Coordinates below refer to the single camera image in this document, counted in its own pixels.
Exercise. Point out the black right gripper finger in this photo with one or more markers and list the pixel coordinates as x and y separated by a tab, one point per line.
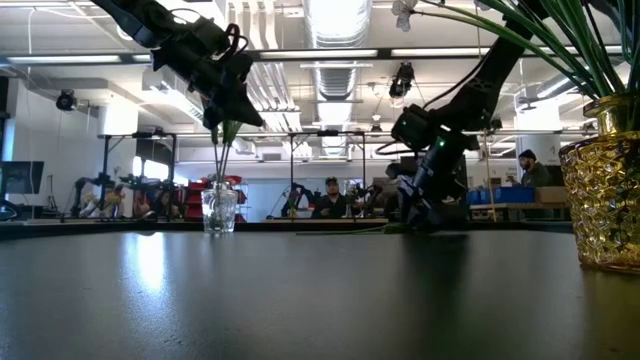
414	200
436	210

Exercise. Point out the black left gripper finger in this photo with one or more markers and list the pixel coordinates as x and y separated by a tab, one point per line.
240	107
212	112

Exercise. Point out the white artificial blossom spray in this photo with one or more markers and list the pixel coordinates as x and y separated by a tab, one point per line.
402	15

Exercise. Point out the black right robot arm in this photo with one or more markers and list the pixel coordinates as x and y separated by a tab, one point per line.
485	85

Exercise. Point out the black background robot arm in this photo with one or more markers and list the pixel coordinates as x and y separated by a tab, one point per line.
297	195
80	187
370	192

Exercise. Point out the clear glass vase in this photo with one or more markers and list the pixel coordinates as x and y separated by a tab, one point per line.
220	210

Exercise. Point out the gold textured glass vase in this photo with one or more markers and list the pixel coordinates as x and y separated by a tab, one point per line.
602	200

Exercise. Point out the thin vertical pole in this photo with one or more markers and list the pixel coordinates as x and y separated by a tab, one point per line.
487	175

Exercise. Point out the wooden background table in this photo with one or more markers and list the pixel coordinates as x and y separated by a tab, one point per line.
505	205

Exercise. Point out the small ceiling lamp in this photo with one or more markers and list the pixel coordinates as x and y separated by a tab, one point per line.
375	130

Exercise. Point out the blue plastic bin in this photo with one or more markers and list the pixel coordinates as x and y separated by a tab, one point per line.
515	195

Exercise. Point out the person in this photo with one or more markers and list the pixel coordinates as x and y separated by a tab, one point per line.
535	175
332	205

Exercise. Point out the red tool cart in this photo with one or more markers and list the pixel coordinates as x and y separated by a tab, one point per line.
194	197

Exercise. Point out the white round pillar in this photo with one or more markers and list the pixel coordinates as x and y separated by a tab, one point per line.
537	145

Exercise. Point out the brown cardboard box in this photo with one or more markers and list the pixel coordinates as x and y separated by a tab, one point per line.
549	195

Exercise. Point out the rig beam with light strips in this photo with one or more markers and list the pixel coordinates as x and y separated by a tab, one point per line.
385	54

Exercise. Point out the dark flat screen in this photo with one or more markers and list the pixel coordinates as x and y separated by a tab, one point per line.
20	177

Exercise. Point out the dark green flower stems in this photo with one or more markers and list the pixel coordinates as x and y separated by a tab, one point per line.
627	30

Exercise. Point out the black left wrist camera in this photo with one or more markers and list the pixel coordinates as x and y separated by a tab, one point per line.
215	35

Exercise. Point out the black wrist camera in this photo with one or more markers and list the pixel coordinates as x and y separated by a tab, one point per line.
215	35
412	127

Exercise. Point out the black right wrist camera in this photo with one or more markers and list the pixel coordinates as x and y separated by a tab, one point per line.
412	127

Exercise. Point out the white rectangular air duct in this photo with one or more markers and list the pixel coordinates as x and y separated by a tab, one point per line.
165	95

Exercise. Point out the black frame stand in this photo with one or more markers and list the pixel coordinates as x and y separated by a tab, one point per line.
291	165
105	165

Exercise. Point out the black ceiling camera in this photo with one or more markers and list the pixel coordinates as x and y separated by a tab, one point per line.
402	80
65	100

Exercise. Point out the round silver ventilation duct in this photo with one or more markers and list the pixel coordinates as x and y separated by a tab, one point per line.
337	30

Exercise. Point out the black rig post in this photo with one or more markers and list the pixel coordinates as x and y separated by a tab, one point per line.
2	110

